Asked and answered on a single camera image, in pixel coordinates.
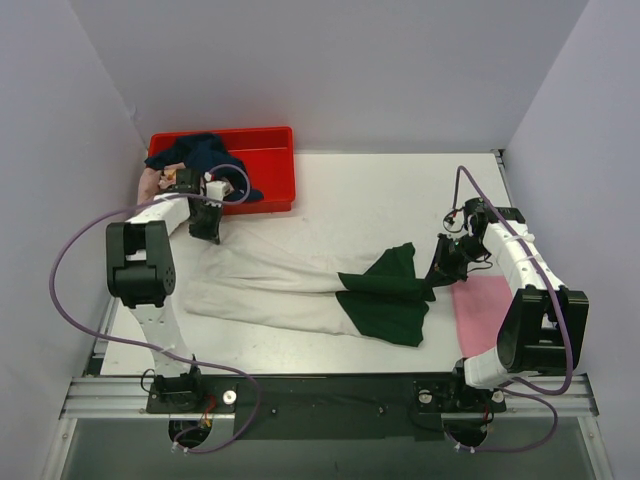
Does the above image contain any white and green t-shirt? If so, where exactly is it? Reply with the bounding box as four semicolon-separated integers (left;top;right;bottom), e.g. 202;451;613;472
182;227;434;348

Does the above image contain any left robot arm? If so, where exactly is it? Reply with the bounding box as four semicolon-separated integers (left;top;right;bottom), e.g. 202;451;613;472
106;169;233;412

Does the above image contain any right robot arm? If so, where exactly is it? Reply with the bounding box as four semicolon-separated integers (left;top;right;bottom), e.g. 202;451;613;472
425;198;589;409

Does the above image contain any folded pink t-shirt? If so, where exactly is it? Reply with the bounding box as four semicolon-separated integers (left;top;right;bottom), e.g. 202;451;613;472
451;275;513;358

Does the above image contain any navy blue t-shirt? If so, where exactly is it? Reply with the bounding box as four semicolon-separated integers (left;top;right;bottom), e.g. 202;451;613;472
145;133;264;203

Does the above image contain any beige pink t-shirt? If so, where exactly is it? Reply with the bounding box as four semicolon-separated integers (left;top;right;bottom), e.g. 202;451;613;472
137;167;177;205

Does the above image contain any red plastic bin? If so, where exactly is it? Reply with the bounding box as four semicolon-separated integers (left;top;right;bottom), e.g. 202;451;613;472
147;125;298;217

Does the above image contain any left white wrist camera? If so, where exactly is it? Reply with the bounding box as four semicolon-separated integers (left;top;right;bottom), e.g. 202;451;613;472
203;173;234;201

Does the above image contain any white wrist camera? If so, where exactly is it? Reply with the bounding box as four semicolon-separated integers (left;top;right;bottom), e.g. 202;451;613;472
203;173;234;201
442;208;472;234

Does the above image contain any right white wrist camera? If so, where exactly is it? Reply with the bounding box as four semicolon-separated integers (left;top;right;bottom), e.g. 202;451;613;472
442;208;472;234

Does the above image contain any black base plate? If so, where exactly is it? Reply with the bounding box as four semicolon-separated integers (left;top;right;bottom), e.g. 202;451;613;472
146;373;506;441

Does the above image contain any aluminium frame rail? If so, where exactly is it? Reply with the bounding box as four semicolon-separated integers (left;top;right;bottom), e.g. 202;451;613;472
60;375;599;419

